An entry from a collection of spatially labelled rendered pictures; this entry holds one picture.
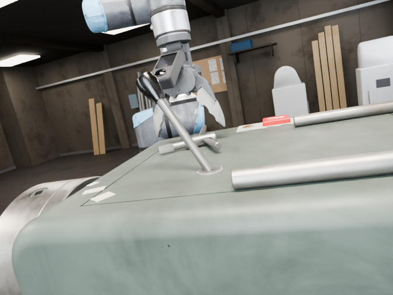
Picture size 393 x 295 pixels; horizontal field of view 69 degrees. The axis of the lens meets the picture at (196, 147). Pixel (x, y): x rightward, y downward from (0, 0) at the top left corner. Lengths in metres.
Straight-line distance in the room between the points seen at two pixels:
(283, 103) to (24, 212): 6.46
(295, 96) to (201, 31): 3.00
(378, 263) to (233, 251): 0.12
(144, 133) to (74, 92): 9.19
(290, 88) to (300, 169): 6.49
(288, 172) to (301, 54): 7.30
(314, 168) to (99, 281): 0.26
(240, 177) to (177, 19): 0.39
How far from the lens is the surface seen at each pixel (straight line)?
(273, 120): 0.66
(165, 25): 0.60
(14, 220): 0.60
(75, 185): 0.59
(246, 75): 7.67
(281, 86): 6.82
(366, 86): 6.49
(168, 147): 0.55
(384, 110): 0.63
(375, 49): 6.66
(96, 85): 9.60
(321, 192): 0.29
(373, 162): 0.31
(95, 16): 0.73
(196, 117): 1.02
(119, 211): 0.33
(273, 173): 0.30
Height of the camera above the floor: 1.37
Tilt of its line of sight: 11 degrees down
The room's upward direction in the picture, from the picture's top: 11 degrees counter-clockwise
